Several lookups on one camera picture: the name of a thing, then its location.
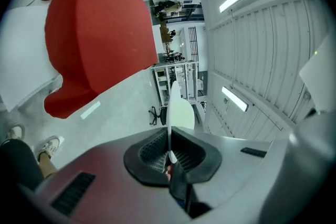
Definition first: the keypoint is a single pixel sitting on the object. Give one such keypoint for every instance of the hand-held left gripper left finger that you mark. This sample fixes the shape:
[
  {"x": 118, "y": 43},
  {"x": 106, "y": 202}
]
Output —
[{"x": 105, "y": 178}]

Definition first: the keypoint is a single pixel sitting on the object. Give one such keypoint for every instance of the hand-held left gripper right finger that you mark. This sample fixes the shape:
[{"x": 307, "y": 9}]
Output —
[{"x": 236, "y": 160}]

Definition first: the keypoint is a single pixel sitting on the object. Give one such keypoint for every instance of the white round plate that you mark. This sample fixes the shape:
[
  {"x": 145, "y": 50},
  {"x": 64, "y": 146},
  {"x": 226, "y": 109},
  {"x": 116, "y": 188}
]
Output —
[{"x": 174, "y": 102}]

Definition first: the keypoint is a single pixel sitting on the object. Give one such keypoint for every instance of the red tablecloth table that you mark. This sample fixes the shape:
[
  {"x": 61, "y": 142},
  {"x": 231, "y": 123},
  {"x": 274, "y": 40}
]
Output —
[{"x": 99, "y": 29}]

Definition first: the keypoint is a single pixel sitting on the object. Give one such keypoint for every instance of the white sneaker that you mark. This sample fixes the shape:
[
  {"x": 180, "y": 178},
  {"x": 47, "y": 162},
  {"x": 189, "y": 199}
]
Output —
[
  {"x": 15, "y": 132},
  {"x": 50, "y": 147}
]

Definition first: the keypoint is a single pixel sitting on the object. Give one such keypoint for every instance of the black office chair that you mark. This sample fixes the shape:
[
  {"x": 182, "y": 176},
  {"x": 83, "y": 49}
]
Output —
[{"x": 158, "y": 115}]

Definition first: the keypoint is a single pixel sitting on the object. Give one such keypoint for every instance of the person's leg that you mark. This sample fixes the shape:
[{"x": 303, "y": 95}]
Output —
[{"x": 18, "y": 160}]

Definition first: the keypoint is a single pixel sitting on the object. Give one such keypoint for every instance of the white shelf rack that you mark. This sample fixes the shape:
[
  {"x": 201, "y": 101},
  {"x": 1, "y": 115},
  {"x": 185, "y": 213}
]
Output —
[{"x": 162, "y": 78}]

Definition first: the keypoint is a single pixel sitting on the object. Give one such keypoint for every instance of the black metal rack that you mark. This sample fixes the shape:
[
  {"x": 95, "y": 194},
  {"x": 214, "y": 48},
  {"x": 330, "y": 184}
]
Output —
[{"x": 193, "y": 43}]

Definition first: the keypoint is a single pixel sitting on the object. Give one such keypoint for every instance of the white side table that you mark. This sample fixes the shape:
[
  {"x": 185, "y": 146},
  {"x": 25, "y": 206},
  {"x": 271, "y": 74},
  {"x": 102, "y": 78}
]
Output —
[{"x": 23, "y": 55}]

